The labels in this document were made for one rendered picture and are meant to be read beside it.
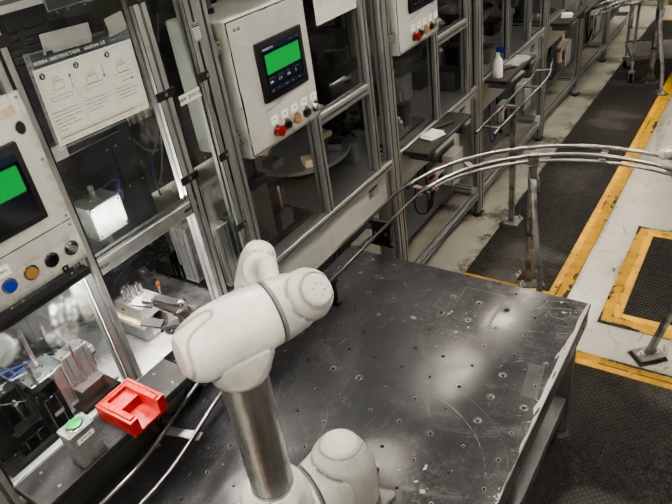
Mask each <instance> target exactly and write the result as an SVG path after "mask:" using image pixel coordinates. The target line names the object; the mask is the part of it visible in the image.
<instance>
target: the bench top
mask: <svg viewBox="0 0 672 504"><path fill-rule="evenodd" d="M439 274H441V275H442V276H441V277H438V275H439ZM336 287H337V294H338V300H340V301H342V303H341V304H340V306H336V305H333V304H332V306H331V308H330V310H329V311H328V313H327V314H326V315H325V316H324V317H322V318H320V319H319V320H316V321H314V322H312V324H311V325H310V326H309V327H308V328H306V329H305V330H304V331H302V332H301V333H299V334H298V335H297V336H295V337H294V338H292V339H290V340H289V341H287V342H285V343H284V344H282V345H280V346H278V347H277V348H275V355H274V358H273V362H272V368H271V370H270V372H269V376H270V381H271V385H272V389H273V393H274V398H275V402H276V406H277V411H278V415H279V419H280V423H281V428H282V432H283V436H284V440H285V445H286V449H287V453H288V458H289V462H290V463H291V464H293V465H294V466H296V467H297V466H298V465H299V464H300V463H301V462H302V461H303V460H304V459H305V458H306V457H307V456H308V454H309V453H310V452H311V451H312V448H313V446H314V444H315V443H316V442H317V441H318V439H319V438H320V437H321V436H323V435H324V434H325V433H327V432H329V431H331V430H334V429H347V430H350V431H352V432H354V433H355V434H356V435H357V436H359V437H360V438H361V439H362V440H363V441H364V443H365V444H366V445H367V446H368V448H369V449H370V450H371V452H372V455H373V457H374V461H375V464H376V465H377V466H378V468H379V473H378V486H380V487H382V488H385V489H391V490H393V491H394V492H395V495H396V499H395V501H394V502H393V503H391V504H500V503H501V501H502V499H503V497H504V494H505V492H506V490H507V488H508V486H509V484H510V482H511V479H512V477H513V475H514V473H515V471H516V469H517V466H518V464H519V462H520V460H521V458H522V456H523V453H524V451H525V449H526V447H527V445H528V443H529V440H530V438H531V436H532V434H533V432H534V430H535V427H536V425H537V423H538V421H539V419H540V417H541V414H542V412H543V410H544V408H545V406H546V404H547V402H548V399H549V397H550V395H551V393H552V391H553V389H554V386H555V384H556V382H557V380H558V378H559V376H560V373H561V371H562V369H563V367H564V365H565V363H566V360H567V358H568V356H569V354H570V352H571V350H572V347H573V345H574V343H575V341H576V339H577V337H578V334H579V332H580V330H581V328H582V326H583V324H584V322H585V319H586V317H587V315H588V313H589V309H590V307H591V304H590V303H586V302H581V301H577V300H573V299H568V298H564V297H560V296H556V295H551V294H547V293H542V292H538V291H534V290H530V289H526V288H521V287H516V286H513V285H509V284H504V283H500V282H496V281H492V280H487V279H483V278H478V277H473V276H470V275H466V274H462V273H458V272H453V271H448V270H444V269H440V268H436V267H432V266H428V265H423V264H419V263H415V262H411V261H406V260H402V259H398V258H393V257H389V256H385V255H381V254H376V253H372V252H368V251H363V252H362V253H361V254H360V255H359V256H358V257H357V258H356V259H355V260H354V261H353V262H352V263H351V264H350V265H349V266H348V267H347V268H346V269H345V270H344V271H343V272H342V273H341V274H340V275H339V276H338V282H337V283H336ZM506 308H507V309H509V311H504V309H506ZM439 311H443V312H444V313H443V314H440V313H439ZM414 346H418V349H414V348H413V347H414ZM220 391H221V389H219V388H217V387H216V386H215V385H213V383H212V382H209V383H208V384H207V385H206V386H205V387H204V388H203V389H202V390H201V391H200V392H199V393H198V394H197V395H196V396H195V397H194V398H192V399H191V400H190V401H189V402H188V403H187V404H186V405H185V406H184V407H183V409H182V410H181V412H180V413H179V415H178V416H177V418H176V419H175V421H174V422H173V424H172V425H171V427H176V428H182V429H187V430H193V431H195V429H196V428H197V426H198V424H199V423H200V421H201V420H202V418H203V416H204V415H205V413H206V412H207V410H208V409H209V407H210V405H211V404H212V402H213V401H214V399H215V398H216V397H217V395H218V394H219V392H220ZM165 426H166V425H165ZM165 426H164V427H165ZM164 427H163V428H161V429H160V430H159V431H158V432H157V433H156V434H155V435H154V436H153V437H152V438H151V439H150V440H149V441H148V442H147V443H146V444H145V445H144V446H143V447H142V448H141V449H140V450H139V451H138V452H137V453H136V454H135V455H134V456H133V457H132V458H130V459H129V460H128V461H127V462H126V463H125V464H124V465H123V466H122V467H121V468H120V469H119V470H118V471H117V472H116V473H115V474H114V475H113V476H112V477H111V478H110V479H109V480H108V481H107V482H106V483H105V484H104V485H103V486H102V487H101V488H99V489H98V490H97V491H96V492H95V493H94V494H93V495H92V496H91V497H90V498H89V499H88V500H87V501H86V502H85V503H84V504H99V503H100V502H101V501H102V500H103V499H104V498H105V497H106V496H107V495H108V494H109V493H110V492H111V491H112V490H113V489H114V488H115V487H116V486H117V485H118V484H119V483H120V482H121V481H122V480H123V479H124V478H125V477H126V476H127V475H128V474H129V473H130V472H131V471H132V470H133V468H134V467H135V466H136V465H137V464H138V463H139V461H140V460H141V459H142V458H143V456H144V455H145V454H146V453H147V451H148V450H149V449H150V447H151V446H152V445H153V443H154V442H155V440H156V439H157V437H158V436H159V435H160V433H161V432H162V430H163V429H164ZM199 432H203V434H202V436H201V438H200V439H199V441H195V440H194V441H193V443H192V444H191V446H190V447H189V449H188V450H187V452H186V453H185V455H184V456H183V458H182V459H181V461H180V462H179V464H178V465H177V466H176V468H175V469H174V471H173V472H172V473H171V475H170V476H169V477H168V478H167V480H166V481H165V482H164V483H163V485H162V486H161V487H160V488H159V489H158V490H157V492H156V493H155V494H154V495H153V496H152V497H151V498H150V499H149V500H148V501H147V502H146V503H145V504H236V503H238V502H239V501H240V498H241V494H242V487H243V484H244V481H245V479H246V478H247V472H246V469H245V466H244V462H243V459H242V456H241V453H240V449H239V446H238V443H237V440H236V436H235V434H234V431H233V428H232V425H231V422H230V419H229V415H228V412H227V409H226V405H225V402H224V399H223V396H222V397H221V398H220V400H219V401H218V403H217V404H216V406H215V407H214V409H213V410H212V412H211V414H210V415H209V417H208V418H207V420H206V422H205V423H204V425H203V427H202V428H201V430H200V431H199ZM188 440H189V439H184V438H179V437H174V436H168V435H164V437H163V438H162V440H161V441H160V443H159V444H158V445H157V447H156V448H155V450H154V451H153V452H152V454H151V455H150V456H149V458H148V459H147V460H146V462H145V463H144V464H143V465H142V466H141V468H140V469H139V470H138V471H137V472H136V473H135V474H134V476H133V477H132V478H131V479H130V480H129V481H128V482H127V483H126V484H125V485H124V486H123V487H122V488H121V489H120V490H119V491H118V492H117V493H116V494H115V495H114V496H113V497H112V498H111V499H110V500H109V501H108V502H107V503H106V504H138V503H139V502H140V501H141V500H142V499H143V498H144V497H145V496H146V495H147V494H148V493H149V492H150V491H151V490H152V489H153V487H154V486H155V485H156V484H157V483H158V482H159V480H160V479H161V478H162V477H163V476H164V474H165V473H166V472H167V470H168V469H169V468H170V466H171V465H172V464H173V462H174V461H175V460H176V458H177V457H178V455H179V454H180V452H181V451H182V449H183V448H184V446H185V445H186V443H187V442H188Z"/></svg>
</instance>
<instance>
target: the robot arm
mask: <svg viewBox="0 0 672 504"><path fill-rule="evenodd" d="M333 299H334V291H333V289H332V286H331V284H330V282H329V280H328V279H327V276H326V275H325V274H324V273H322V272H321V271H319V270H316V269H313V268H307V267H303V268H299V269H296V270H294V271H292V272H290V273H283V274H279V270H278V265H277V261H276V253H275V250H274V248H273V246H272V245H271V244H270V243H268V242H267V241H264V240H253V241H251V242H249V243H248V244H247V245H246V246H245V247H244V249H243V251H242V252H241V255H240V258H239V261H238V266H237V270H236V276H235V283H234V290H233V291H231V292H229V293H227V294H225V295H222V296H220V297H218V298H217V299H215V300H213V301H211V302H209V303H207V304H205V305H204V306H200V305H198V306H196V307H190V306H187V305H186V303H185V302H186V299H185V298H174V297H170V296H165V295H161V294H156V293H155V294H154V295H153V297H152V298H137V297H135V298H134V299H133V301H132V302H131V304H130V305H131V306H134V307H143V308H153V306H154V307H156V308H159V309H161V310H164V311H167V312H169V313H172V314H173V316H176V317H177V318H178V319H175V320H171V321H168V322H165V320H164V319H155V318H146V317H144V318H143V320H142V321H141V323H140V326H144V327H153V328H159V329H161V332H164V331H166V332H165V333H166V334H167V335H173V336H172V340H171V345H172V349H173V353H174V356H175V359H176V361H177V364H178V366H179V368H180V370H181V371H182V373H183V374H184V375H185V376H186V377H187V378H189V379H191V380H192V381H194V382H199V383H209V382H212V383H213V385H215V386H216V387H217V388H219V389H221V392H222V396H223V399H224V402H225V405H226V409H227V412H228V415H229V419H230V422H231V425H232V428H233V431H234V434H235V436H236V440H237V443H238V446H239V449H240V453H241V456H242V459H243V462H244V466H245V469H246V472H247V478H246V479H245V481H244V484H243V487H242V494H241V498H240V501H239V502H238V503H236V504H391V503H393V502H394V501H395V499H396V495H395V492H394V491H393V490H391V489H385V488H382V487H380V486H378V473H379V468H378V466H377V465H376V464H375V461H374V457H373V455H372V452H371V450H370V449H369V448H368V446H367V445H366V444H365V443H364V441H363V440H362V439H361V438H360V437H359V436H357V435H356V434H355V433H354V432H352V431H350V430H347V429H334V430H331V431H329V432H327V433H325V434H324V435H323V436H321V437H320V438H319V439H318V441H317V442H316V443H315V444H314V446H313V448H312V451H311V452H310V453H309V454H308V456H307V457H306V458H305V459H304V460H303V461H302V462H301V463H300V464H299V465H298V466H297V467H296V466H294V465H293V464H291V463H290V462H289V458H288V453H287V449H286V445H285V440H284V436H283V432H282V428H281V423H280V419H279V415H278V411H277V406H276V402H275V398H274V393H273V389H272V385H271V381H270V376H269V372H270V370H271V368H272V362H273V358H274V355H275V348H277V347H278V346H280V345H282V344H284V343H285V342H287V341H289V340H290V339H292V338H294V337H295V336H297V335H298V334H299V333H301V332H302V331H304V330H305V329H306V328H308V327H309V326H310V325H311V324H312V322H314V321H316V320H319V319H320V318H322V317H324V316H325V315H326V314H327V313H328V311H329V310H330V308H331V306H332V303H333ZM178 309H179V311H178ZM177 311H178V312H177ZM176 312H177V313H176ZM171 330H172V331H171Z"/></svg>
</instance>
